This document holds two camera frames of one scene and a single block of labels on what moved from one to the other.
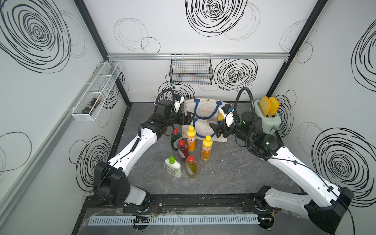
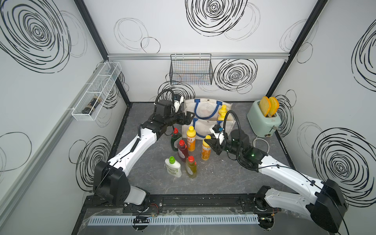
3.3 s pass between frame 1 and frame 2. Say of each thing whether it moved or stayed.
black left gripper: stayed
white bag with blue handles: stayed
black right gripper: moved
